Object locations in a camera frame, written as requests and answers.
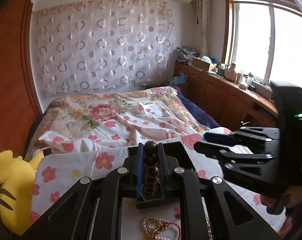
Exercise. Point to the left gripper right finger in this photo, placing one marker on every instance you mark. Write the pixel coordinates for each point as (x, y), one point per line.
(167, 162)

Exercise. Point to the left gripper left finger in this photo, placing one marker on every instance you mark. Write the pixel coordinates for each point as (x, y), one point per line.
(136, 157)

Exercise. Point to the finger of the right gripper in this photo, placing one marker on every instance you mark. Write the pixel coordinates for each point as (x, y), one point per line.
(246, 136)
(237, 154)

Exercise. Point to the wooden side cabinet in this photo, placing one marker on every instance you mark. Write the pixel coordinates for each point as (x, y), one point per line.
(230, 106)

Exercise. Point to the white floral bed sheet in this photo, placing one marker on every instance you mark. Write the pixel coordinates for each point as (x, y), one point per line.
(95, 201)

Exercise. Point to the floral quilt blanket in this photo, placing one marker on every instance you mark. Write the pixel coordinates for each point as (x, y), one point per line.
(83, 123)

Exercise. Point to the circle patterned sheer curtain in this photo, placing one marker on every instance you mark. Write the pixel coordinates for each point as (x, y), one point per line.
(102, 44)

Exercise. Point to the yellow plush toy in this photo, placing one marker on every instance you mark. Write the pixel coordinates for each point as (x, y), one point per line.
(16, 188)

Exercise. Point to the wooden headboard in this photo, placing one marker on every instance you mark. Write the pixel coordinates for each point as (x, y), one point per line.
(19, 106)

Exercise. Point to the window with wooden frame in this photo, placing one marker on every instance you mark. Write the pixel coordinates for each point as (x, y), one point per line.
(263, 38)

